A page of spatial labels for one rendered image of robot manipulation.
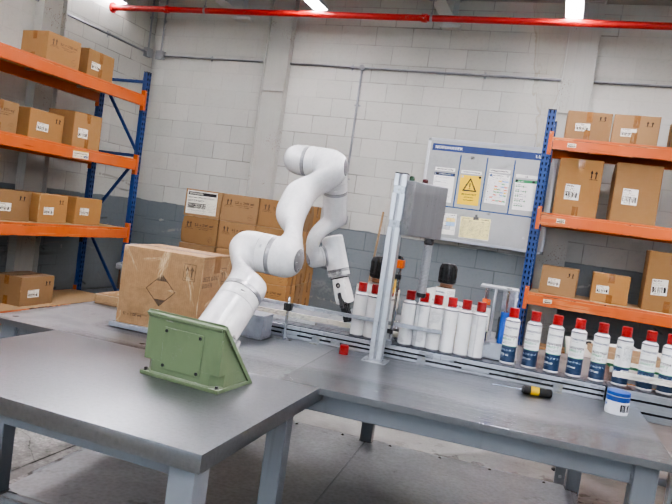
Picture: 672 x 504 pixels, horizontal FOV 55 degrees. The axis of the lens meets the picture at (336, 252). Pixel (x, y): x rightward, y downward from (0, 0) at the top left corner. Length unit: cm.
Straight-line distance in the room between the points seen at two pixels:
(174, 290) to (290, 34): 561
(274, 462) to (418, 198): 99
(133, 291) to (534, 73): 533
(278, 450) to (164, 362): 46
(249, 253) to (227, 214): 401
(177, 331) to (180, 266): 54
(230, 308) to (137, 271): 62
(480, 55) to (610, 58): 123
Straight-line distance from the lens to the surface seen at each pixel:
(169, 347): 177
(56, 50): 619
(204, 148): 791
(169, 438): 139
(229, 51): 800
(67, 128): 639
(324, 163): 211
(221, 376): 171
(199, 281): 222
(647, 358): 244
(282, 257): 190
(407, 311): 242
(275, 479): 203
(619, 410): 224
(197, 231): 607
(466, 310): 240
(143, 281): 232
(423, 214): 229
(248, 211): 588
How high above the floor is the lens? 131
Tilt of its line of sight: 3 degrees down
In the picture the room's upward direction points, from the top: 8 degrees clockwise
